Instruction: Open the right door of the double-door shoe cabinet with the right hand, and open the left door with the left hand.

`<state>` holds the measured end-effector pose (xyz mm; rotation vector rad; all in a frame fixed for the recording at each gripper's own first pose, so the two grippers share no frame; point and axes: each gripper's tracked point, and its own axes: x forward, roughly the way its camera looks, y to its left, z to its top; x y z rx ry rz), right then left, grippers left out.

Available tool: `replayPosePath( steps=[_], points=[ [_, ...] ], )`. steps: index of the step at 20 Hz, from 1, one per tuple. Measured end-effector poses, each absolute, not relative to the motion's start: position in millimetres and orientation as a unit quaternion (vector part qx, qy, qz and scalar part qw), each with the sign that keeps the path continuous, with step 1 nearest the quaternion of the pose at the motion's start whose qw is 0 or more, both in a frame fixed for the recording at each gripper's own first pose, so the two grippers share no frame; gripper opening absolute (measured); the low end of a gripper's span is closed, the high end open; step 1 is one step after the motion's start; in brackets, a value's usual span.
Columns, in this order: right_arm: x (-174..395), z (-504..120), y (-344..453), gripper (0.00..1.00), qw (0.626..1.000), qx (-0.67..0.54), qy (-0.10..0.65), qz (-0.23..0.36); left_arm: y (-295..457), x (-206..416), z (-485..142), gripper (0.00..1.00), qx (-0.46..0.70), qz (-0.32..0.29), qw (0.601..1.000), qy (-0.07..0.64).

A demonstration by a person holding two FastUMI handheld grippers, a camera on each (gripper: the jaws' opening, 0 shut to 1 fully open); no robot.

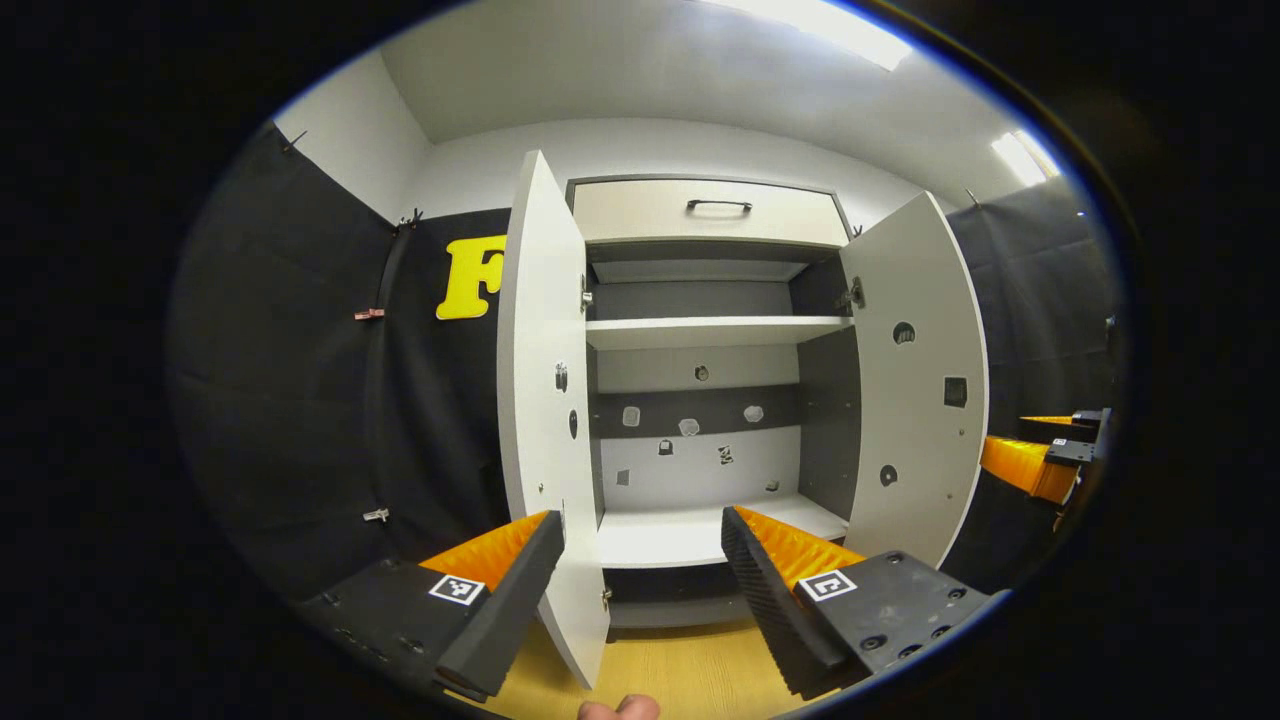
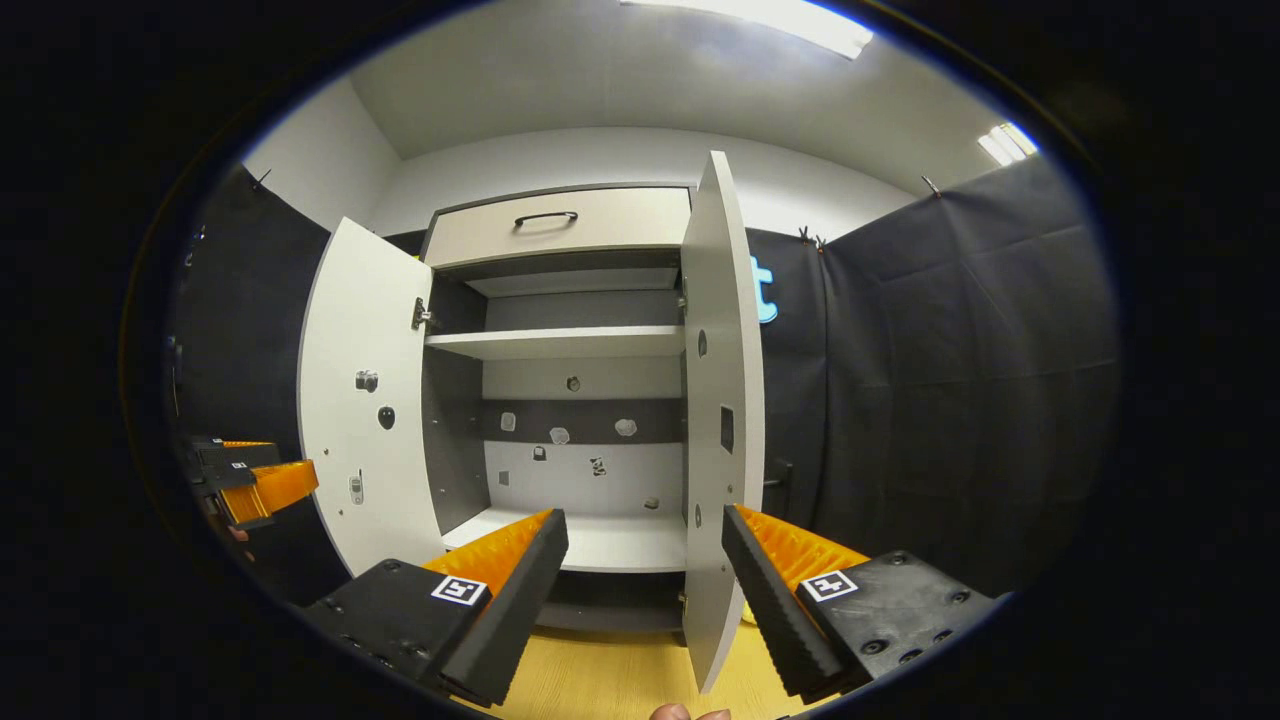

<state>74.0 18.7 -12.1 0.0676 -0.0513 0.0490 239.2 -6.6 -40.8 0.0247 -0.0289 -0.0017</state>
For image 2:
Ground small ceiling light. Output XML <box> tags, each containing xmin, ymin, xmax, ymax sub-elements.
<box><xmin>977</xmin><ymin>121</ymin><xmax>1041</xmax><ymax>168</ymax></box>

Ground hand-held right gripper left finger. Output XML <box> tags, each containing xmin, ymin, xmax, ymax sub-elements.
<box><xmin>300</xmin><ymin>508</ymin><xmax>571</xmax><ymax>709</ymax></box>

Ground cabinet door with camera sticker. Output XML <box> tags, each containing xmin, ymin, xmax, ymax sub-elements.
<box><xmin>297</xmin><ymin>216</ymin><xmax>446</xmax><ymax>579</ymax></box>

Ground black backdrop cloth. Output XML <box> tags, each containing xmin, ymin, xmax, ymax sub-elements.
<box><xmin>165</xmin><ymin>155</ymin><xmax>1119</xmax><ymax>606</ymax></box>

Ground cabinet door with cherry sticker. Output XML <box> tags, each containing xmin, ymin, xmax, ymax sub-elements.
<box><xmin>680</xmin><ymin>150</ymin><xmax>796</xmax><ymax>693</ymax></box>

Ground beige double-door shoe cabinet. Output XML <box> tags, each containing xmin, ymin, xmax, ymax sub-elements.
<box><xmin>415</xmin><ymin>182</ymin><xmax>696</xmax><ymax>636</ymax></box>

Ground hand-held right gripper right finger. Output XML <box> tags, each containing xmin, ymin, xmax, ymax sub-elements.
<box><xmin>722</xmin><ymin>503</ymin><xmax>1011</xmax><ymax>706</ymax></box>

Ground beige cabinet drawer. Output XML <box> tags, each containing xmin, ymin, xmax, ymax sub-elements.
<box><xmin>424</xmin><ymin>186</ymin><xmax>693</xmax><ymax>269</ymax></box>

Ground long ceiling light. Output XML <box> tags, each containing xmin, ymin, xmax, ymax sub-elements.
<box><xmin>620</xmin><ymin>0</ymin><xmax>874</xmax><ymax>61</ymax></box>

